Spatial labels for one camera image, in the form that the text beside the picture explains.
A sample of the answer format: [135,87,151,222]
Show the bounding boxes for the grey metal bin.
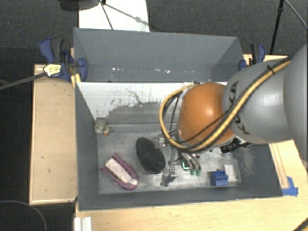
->
[72,27,283,211]

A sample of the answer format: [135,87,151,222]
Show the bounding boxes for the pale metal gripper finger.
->
[168,166,180,181]
[160,170,171,187]

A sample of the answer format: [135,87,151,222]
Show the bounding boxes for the clear plastic packet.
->
[223,163,242,184]

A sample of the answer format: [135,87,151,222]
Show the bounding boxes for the blue block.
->
[208,169,229,187]

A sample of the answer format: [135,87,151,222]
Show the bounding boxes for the black cylinder on white bracket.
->
[219,138,249,154]

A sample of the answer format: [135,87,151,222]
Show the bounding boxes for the pale wood board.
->
[28,64,79,205]

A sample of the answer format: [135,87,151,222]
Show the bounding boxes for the small grey toy animal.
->
[94,118,112,137]

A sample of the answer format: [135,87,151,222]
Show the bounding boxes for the purple and white stapler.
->
[100,153,139,191]

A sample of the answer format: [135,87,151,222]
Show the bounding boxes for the black oval brush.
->
[135,137,167,175]

